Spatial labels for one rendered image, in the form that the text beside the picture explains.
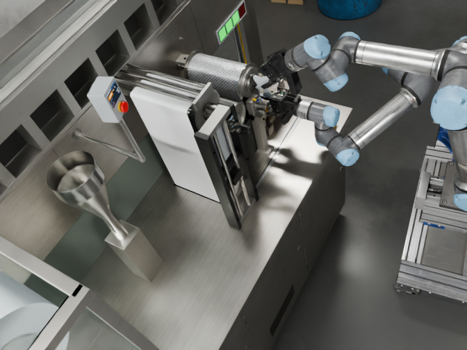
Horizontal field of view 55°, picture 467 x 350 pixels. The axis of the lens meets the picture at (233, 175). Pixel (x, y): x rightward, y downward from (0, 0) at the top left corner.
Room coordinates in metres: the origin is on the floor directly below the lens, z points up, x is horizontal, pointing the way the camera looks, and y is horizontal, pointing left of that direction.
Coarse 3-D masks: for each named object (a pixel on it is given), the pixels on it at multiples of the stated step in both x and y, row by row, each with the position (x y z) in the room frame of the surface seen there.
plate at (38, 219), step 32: (192, 0) 1.65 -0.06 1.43; (224, 0) 1.79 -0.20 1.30; (256, 0) 1.97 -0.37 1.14; (160, 32) 1.50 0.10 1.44; (192, 32) 1.61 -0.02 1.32; (160, 64) 1.45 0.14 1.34; (128, 96) 1.31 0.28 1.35; (96, 128) 1.18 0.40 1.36; (96, 160) 1.14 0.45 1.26; (32, 192) 0.97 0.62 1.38; (0, 224) 0.88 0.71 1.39; (32, 224) 0.92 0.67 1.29; (64, 224) 0.97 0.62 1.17
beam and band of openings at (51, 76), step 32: (128, 0) 1.44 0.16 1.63; (160, 0) 1.64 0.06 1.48; (96, 32) 1.32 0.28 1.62; (128, 32) 1.49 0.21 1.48; (64, 64) 1.21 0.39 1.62; (96, 64) 1.28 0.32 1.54; (32, 96) 1.11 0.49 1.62; (64, 96) 1.17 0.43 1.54; (0, 128) 1.02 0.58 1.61; (32, 128) 1.07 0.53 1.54; (64, 128) 1.12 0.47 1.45; (0, 160) 1.04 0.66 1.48; (32, 160) 1.02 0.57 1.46; (0, 192) 0.93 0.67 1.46
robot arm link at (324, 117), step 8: (312, 104) 1.18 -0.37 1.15; (320, 104) 1.17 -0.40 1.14; (312, 112) 1.15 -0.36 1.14; (320, 112) 1.13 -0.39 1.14; (328, 112) 1.12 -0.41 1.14; (336, 112) 1.11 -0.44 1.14; (312, 120) 1.14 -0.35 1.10; (320, 120) 1.12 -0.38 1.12; (328, 120) 1.10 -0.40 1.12; (336, 120) 1.10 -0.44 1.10; (320, 128) 1.12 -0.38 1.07
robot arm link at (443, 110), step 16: (448, 80) 0.84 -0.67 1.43; (464, 80) 0.81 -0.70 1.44; (448, 96) 0.78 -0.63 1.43; (464, 96) 0.76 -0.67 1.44; (432, 112) 0.79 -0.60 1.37; (448, 112) 0.76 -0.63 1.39; (464, 112) 0.73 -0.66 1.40; (448, 128) 0.75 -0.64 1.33; (464, 128) 0.73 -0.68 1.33; (464, 144) 0.73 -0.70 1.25; (464, 160) 0.72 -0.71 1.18; (464, 176) 0.71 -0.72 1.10; (464, 192) 0.69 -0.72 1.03; (464, 208) 0.67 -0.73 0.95
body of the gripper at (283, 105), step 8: (272, 96) 1.28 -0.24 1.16; (280, 96) 1.26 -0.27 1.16; (288, 96) 1.25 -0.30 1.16; (296, 96) 1.24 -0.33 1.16; (272, 104) 1.27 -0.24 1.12; (280, 104) 1.24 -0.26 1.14; (288, 104) 1.23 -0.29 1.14; (296, 104) 1.21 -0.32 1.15; (280, 112) 1.24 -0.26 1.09; (296, 112) 1.19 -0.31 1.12
